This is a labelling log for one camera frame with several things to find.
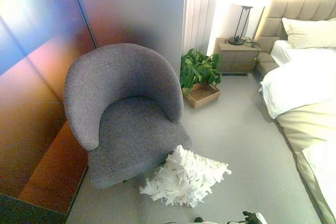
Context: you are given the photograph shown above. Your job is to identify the white mattress sheet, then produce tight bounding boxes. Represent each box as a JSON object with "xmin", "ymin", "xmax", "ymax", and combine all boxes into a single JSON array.
[{"xmin": 270, "ymin": 39, "xmax": 295, "ymax": 66}]

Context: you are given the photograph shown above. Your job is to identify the green potted plant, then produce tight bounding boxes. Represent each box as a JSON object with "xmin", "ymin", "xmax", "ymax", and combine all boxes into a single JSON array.
[{"xmin": 180, "ymin": 48, "xmax": 223, "ymax": 96}]

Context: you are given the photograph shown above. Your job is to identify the white duvet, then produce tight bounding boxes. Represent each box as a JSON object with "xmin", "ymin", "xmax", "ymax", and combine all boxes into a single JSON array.
[{"xmin": 258, "ymin": 47, "xmax": 336, "ymax": 120}]

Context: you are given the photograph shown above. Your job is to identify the white shaggy pillow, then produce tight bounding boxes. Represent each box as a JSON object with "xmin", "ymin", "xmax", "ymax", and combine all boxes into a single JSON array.
[{"xmin": 139, "ymin": 144, "xmax": 233, "ymax": 208}]

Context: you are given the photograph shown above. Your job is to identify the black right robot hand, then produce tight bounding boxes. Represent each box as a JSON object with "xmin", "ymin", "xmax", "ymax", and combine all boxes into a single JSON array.
[{"xmin": 241, "ymin": 210, "xmax": 266, "ymax": 224}]

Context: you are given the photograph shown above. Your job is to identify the wooden tray box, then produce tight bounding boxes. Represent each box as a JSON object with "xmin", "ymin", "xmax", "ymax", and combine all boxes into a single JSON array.
[{"xmin": 182, "ymin": 82, "xmax": 222, "ymax": 110}]

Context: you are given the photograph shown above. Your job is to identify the brown platform with black edge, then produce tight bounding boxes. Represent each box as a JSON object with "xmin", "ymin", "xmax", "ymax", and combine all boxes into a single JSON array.
[{"xmin": 0, "ymin": 123, "xmax": 90, "ymax": 224}]

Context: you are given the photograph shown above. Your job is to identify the beige upholstered bed frame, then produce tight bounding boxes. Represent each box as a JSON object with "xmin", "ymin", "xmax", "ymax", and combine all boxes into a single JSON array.
[{"xmin": 254, "ymin": 0, "xmax": 336, "ymax": 77}]

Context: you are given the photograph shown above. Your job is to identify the cream bedspread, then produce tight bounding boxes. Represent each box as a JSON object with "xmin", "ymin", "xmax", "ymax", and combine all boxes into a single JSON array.
[{"xmin": 277, "ymin": 100, "xmax": 336, "ymax": 224}]

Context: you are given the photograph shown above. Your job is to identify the white bed pillow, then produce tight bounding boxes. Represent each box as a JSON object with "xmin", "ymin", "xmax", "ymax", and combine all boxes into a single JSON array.
[{"xmin": 281, "ymin": 17, "xmax": 336, "ymax": 49}]

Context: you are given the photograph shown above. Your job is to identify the beige wooden nightstand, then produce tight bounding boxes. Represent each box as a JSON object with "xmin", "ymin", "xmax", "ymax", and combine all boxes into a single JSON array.
[{"xmin": 214, "ymin": 37, "xmax": 261, "ymax": 75}]

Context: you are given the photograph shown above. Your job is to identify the grey fabric armchair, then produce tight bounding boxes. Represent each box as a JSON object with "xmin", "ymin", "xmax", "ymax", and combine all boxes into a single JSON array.
[{"xmin": 64, "ymin": 42, "xmax": 193, "ymax": 190}]

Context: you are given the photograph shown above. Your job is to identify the black stem table lamp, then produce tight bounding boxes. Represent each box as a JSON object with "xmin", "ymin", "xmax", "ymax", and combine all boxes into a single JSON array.
[{"xmin": 227, "ymin": 0, "xmax": 268, "ymax": 46}]

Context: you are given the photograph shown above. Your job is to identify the dark cables on nightstand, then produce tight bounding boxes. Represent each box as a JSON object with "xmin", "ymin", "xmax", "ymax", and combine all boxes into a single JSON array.
[{"xmin": 244, "ymin": 37, "xmax": 259, "ymax": 48}]

